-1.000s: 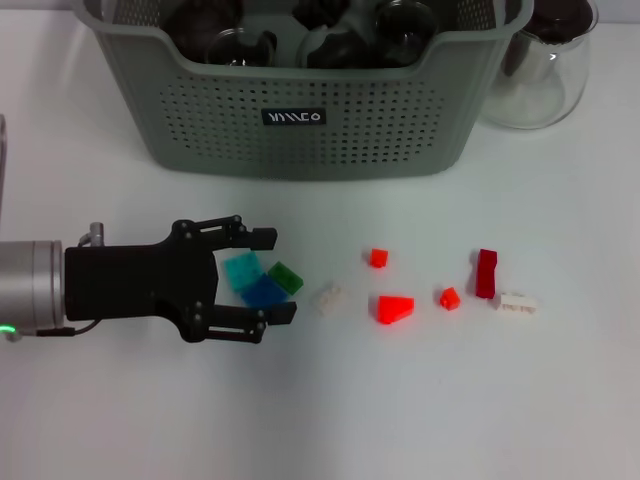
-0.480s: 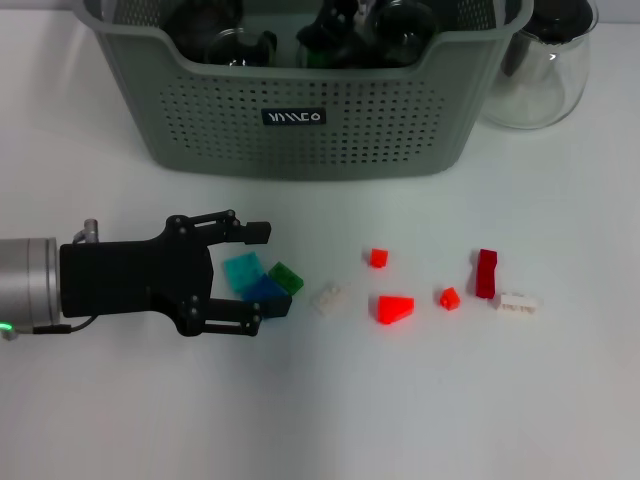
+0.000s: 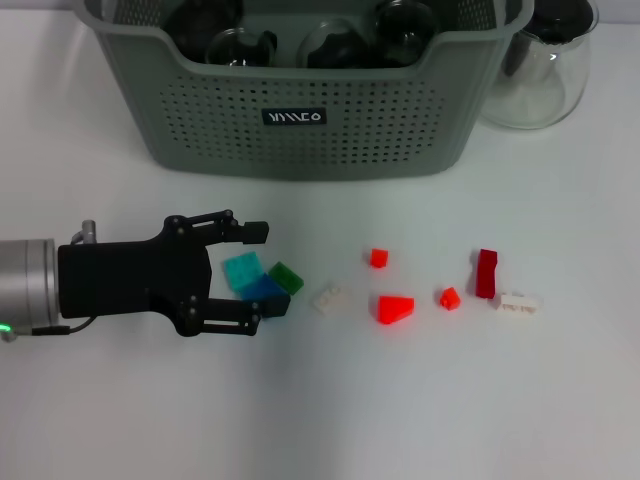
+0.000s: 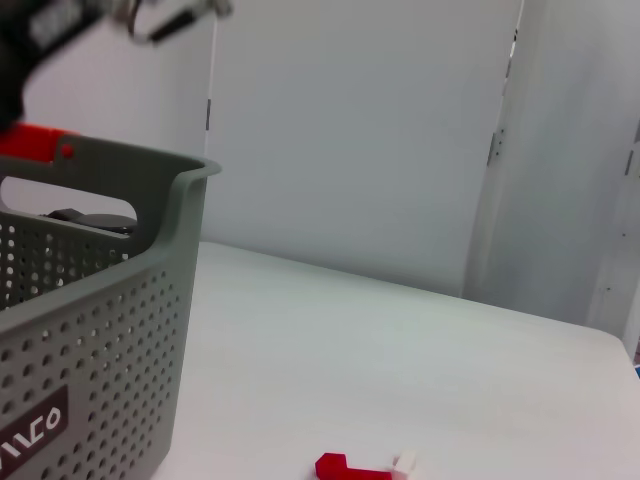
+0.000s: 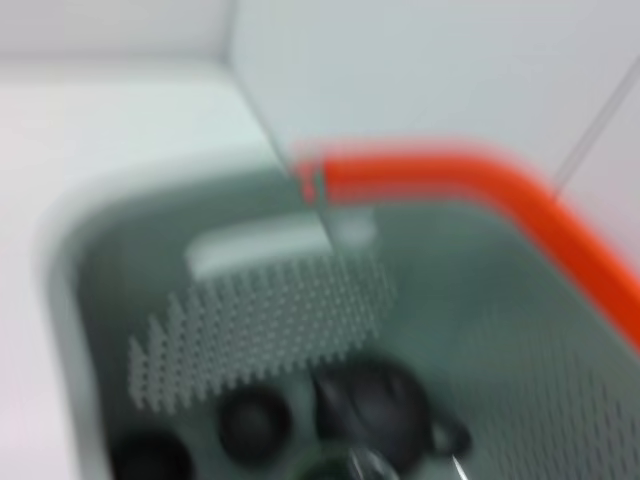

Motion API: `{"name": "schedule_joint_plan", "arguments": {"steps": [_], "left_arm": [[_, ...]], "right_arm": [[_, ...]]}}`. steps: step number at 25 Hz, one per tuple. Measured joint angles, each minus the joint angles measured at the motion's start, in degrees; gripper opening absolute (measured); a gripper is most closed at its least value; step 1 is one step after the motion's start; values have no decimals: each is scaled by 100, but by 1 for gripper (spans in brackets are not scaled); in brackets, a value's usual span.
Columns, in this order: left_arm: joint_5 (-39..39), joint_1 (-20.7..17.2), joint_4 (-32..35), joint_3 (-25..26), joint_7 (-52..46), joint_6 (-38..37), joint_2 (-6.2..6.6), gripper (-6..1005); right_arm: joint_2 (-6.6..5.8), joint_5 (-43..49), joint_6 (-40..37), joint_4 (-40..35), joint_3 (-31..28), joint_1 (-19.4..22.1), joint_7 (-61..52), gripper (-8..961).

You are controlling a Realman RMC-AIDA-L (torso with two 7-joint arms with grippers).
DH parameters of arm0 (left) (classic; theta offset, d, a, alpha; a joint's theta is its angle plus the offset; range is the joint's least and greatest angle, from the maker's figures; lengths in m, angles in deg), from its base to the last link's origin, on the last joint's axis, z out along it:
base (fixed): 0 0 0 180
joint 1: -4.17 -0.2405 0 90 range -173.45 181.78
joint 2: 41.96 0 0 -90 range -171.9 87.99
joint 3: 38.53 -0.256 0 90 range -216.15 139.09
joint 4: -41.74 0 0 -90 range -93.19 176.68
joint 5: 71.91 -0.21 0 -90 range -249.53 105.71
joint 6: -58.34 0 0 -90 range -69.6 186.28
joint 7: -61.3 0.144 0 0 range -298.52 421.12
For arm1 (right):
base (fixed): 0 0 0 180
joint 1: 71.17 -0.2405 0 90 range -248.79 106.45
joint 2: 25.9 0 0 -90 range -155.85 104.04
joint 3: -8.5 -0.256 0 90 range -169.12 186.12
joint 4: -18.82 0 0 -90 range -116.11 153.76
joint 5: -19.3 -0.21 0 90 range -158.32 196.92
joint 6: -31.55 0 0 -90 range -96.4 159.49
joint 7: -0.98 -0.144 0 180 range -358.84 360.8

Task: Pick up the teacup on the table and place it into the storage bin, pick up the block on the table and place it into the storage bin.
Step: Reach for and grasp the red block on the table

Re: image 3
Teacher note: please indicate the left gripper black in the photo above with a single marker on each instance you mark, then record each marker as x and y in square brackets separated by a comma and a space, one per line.
[130, 280]

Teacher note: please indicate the small red toy brick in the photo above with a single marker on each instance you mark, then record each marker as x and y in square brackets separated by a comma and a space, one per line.
[378, 258]
[450, 299]

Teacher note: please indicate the red wedge toy brick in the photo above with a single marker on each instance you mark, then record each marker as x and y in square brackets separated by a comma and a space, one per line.
[395, 309]

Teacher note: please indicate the glass teacup black sleeve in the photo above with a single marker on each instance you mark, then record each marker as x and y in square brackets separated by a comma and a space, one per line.
[335, 50]
[240, 50]
[400, 35]

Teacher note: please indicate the dark red long toy brick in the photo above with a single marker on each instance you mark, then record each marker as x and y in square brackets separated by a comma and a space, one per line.
[486, 275]

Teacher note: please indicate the long white toy brick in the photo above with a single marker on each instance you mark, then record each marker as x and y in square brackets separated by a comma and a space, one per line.
[520, 304]

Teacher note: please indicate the grey-green perforated storage bin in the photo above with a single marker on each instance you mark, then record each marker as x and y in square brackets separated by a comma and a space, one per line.
[350, 140]

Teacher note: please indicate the cyan translucent toy brick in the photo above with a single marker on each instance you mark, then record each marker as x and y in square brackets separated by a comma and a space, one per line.
[242, 270]

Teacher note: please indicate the blue translucent toy brick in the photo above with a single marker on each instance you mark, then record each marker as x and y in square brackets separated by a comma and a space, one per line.
[262, 289]

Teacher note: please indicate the green toy brick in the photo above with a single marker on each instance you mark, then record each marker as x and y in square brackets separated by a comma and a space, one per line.
[286, 277]

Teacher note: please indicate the glass carafe with black lid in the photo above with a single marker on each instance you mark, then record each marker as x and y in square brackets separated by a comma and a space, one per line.
[540, 100]

